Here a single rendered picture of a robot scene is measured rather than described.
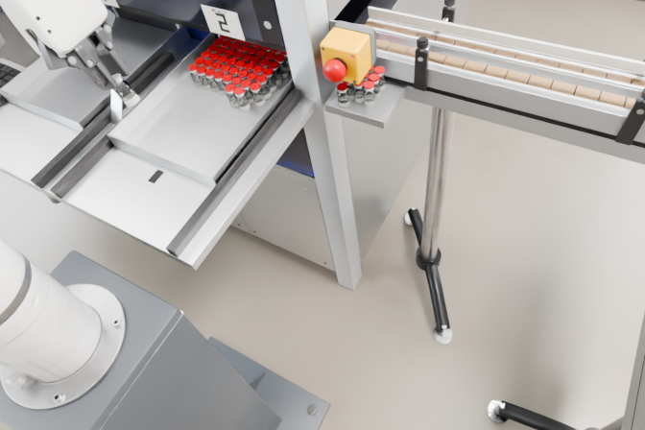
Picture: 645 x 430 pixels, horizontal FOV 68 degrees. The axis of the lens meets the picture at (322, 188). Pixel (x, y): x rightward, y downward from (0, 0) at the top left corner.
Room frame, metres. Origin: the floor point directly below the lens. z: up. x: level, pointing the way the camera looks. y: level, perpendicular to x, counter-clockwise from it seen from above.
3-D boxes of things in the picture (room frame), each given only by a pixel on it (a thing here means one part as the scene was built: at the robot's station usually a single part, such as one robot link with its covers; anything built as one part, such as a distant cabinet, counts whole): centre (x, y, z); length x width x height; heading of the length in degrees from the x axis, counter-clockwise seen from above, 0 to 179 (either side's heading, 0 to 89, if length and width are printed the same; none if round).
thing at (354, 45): (0.69, -0.09, 1.00); 0.08 x 0.07 x 0.07; 141
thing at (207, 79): (0.79, 0.15, 0.90); 0.18 x 0.02 x 0.05; 51
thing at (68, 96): (0.97, 0.44, 0.90); 0.34 x 0.26 x 0.04; 141
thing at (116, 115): (0.74, 0.40, 0.91); 0.14 x 0.03 x 0.06; 142
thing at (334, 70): (0.65, -0.07, 0.99); 0.04 x 0.04 x 0.04; 51
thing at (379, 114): (0.71, -0.13, 0.87); 0.14 x 0.13 x 0.02; 141
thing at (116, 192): (0.81, 0.35, 0.87); 0.70 x 0.48 x 0.02; 51
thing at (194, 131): (0.75, 0.18, 0.90); 0.34 x 0.26 x 0.04; 141
